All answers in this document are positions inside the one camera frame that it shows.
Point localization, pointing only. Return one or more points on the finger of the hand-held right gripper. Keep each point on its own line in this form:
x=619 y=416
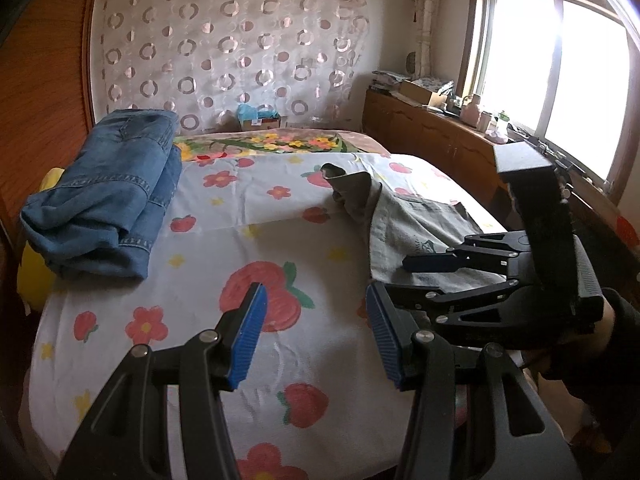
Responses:
x=470 y=305
x=430 y=261

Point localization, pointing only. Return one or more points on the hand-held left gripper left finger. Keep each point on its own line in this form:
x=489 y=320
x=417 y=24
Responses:
x=247 y=340

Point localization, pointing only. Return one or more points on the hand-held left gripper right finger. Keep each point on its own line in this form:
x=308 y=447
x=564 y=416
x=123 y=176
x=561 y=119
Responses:
x=385 y=340

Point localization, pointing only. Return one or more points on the grey pants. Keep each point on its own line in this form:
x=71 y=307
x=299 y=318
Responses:
x=400 y=220

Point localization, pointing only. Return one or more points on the person's right forearm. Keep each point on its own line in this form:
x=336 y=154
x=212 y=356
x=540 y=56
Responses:
x=620 y=355

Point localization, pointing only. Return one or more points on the wooden cabinet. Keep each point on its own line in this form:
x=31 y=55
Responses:
x=435 y=135

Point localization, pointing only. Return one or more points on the strawberry flower print bed sheet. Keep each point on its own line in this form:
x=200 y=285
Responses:
x=250 y=210

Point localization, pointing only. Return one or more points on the open cardboard box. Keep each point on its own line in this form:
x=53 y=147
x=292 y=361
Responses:
x=422 y=92

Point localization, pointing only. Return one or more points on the yellow flower print quilt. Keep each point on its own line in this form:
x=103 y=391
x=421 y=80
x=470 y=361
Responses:
x=280 y=142

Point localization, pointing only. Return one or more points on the window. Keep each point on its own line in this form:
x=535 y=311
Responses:
x=525 y=55

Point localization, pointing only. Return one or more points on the folded blue jeans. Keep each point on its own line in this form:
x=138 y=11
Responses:
x=100 y=195

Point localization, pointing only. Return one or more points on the cardboard box with blue cloth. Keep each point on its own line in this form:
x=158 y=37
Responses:
x=257 y=117

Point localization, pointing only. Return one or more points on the yellow pillow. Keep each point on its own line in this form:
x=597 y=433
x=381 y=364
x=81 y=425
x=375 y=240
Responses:
x=32 y=280

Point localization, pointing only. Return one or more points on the patterned window curtain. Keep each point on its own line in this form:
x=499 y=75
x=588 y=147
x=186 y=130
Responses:
x=425 y=20

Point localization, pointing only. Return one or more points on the sheer curtain with circles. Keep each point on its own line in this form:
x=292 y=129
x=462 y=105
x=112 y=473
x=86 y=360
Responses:
x=225 y=45

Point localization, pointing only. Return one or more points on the wooden slatted panel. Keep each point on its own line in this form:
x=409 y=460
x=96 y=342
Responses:
x=45 y=85

